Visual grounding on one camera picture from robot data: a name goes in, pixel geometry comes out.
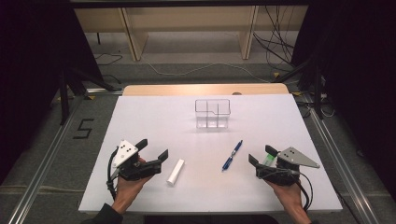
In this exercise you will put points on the person's right hand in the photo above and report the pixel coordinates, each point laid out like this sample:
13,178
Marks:
288,195

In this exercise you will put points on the aluminium floor rail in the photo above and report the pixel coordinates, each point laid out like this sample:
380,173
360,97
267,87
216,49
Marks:
348,174
37,174

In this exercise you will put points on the blue pen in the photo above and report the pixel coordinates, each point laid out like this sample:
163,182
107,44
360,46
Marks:
232,155

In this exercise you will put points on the green highlighter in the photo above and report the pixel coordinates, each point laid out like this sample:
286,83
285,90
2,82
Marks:
269,159

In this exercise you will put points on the dark curtain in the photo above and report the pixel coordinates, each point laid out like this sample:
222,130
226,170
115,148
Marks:
28,62
367,62

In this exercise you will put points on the white tube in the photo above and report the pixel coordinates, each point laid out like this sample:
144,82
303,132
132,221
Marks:
176,172

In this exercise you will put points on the short aluminium rail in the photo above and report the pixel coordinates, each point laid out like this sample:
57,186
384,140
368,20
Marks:
104,91

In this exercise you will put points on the beige wooden desk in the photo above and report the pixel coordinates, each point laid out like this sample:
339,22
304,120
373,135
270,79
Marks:
186,18

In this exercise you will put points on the person's left hand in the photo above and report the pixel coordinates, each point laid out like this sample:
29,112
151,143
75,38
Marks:
127,191

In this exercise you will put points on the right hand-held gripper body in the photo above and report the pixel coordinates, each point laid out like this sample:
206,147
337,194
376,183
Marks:
281,174

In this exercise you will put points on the black metal stand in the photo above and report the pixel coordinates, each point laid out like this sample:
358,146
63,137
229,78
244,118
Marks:
317,93
63,99

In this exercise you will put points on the light wooden table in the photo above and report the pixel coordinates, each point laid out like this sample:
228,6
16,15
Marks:
186,89

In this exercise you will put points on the clear plastic organizer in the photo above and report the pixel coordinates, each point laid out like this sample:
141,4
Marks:
202,123

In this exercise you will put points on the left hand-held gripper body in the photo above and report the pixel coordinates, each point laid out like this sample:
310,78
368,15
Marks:
126,154

